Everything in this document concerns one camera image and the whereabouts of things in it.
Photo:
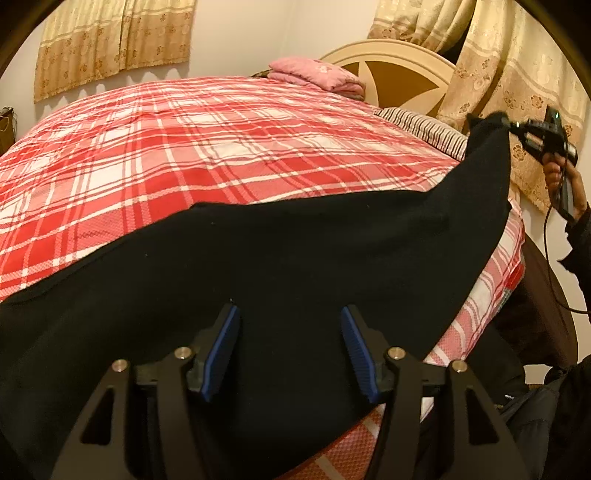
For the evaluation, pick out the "dark bedside object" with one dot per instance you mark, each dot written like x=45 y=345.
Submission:
x=6 y=124

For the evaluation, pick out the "striped pillow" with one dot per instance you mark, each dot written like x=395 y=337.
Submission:
x=434 y=127

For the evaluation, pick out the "red plaid bed sheet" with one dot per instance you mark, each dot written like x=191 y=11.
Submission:
x=194 y=147

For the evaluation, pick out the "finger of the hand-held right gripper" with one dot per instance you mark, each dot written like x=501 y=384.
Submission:
x=516 y=128

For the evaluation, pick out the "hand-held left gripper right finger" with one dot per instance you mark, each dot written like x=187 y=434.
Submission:
x=358 y=355

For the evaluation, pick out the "dark brown bed frame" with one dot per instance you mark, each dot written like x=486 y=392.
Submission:
x=551 y=314

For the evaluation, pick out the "pink folded blanket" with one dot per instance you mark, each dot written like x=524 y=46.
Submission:
x=318 y=74

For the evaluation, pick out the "cream and brown headboard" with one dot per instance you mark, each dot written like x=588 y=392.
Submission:
x=397 y=69

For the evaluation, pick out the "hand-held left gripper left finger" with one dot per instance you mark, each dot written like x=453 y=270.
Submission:
x=221 y=355

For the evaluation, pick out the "person's right hand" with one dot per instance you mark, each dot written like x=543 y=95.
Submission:
x=561 y=177

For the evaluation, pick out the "person's right forearm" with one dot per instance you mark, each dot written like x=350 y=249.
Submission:
x=579 y=240

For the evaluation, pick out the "black pants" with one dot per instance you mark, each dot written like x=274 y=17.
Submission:
x=295 y=263

